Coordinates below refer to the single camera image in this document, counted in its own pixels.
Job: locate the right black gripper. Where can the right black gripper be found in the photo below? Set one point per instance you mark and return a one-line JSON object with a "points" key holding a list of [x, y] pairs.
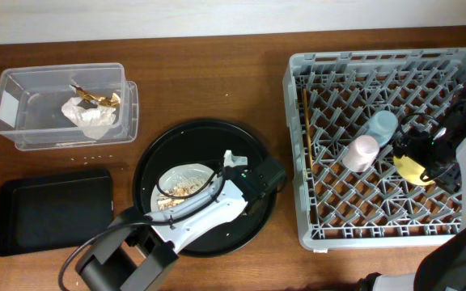
{"points": [[412, 145]]}

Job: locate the yellow plastic bowl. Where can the yellow plastic bowl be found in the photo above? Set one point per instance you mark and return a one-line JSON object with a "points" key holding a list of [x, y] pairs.
{"points": [[410, 170]]}

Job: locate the blue plastic cup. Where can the blue plastic cup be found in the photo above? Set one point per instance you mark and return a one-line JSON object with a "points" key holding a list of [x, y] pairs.
{"points": [[381, 126]]}

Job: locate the pink plastic cup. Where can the pink plastic cup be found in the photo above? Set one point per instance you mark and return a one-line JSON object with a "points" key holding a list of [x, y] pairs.
{"points": [[361, 153]]}

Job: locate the grey plate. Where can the grey plate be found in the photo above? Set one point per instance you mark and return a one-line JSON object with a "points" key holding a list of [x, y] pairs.
{"points": [[195, 169]]}

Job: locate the food scraps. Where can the food scraps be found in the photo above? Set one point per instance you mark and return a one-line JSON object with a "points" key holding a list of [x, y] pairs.
{"points": [[177, 190]]}

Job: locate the wooden chopstick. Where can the wooden chopstick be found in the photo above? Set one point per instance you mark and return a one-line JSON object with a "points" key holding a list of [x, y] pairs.
{"points": [[307, 127]]}

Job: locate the gold snack wrapper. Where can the gold snack wrapper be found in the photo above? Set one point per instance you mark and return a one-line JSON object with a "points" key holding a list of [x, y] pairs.
{"points": [[113, 101]]}

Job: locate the white napkin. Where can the white napkin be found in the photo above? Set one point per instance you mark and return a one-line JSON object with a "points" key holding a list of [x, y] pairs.
{"points": [[95, 121]]}

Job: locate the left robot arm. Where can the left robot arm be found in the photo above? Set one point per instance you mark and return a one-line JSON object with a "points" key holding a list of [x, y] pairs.
{"points": [[137, 251]]}

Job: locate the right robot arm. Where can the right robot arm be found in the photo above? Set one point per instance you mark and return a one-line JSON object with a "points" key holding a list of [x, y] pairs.
{"points": [[444, 268]]}

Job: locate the grey dishwasher rack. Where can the grey dishwasher rack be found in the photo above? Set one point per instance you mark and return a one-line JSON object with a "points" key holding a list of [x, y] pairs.
{"points": [[337, 208]]}

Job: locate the clear plastic waste bin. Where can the clear plastic waste bin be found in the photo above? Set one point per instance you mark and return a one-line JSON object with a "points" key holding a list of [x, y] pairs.
{"points": [[31, 99]]}

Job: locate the round black serving tray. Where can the round black serving tray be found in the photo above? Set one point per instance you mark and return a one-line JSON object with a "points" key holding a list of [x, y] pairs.
{"points": [[204, 141]]}

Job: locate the black rectangular tray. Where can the black rectangular tray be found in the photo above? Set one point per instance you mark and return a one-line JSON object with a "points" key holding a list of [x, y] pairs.
{"points": [[52, 212]]}

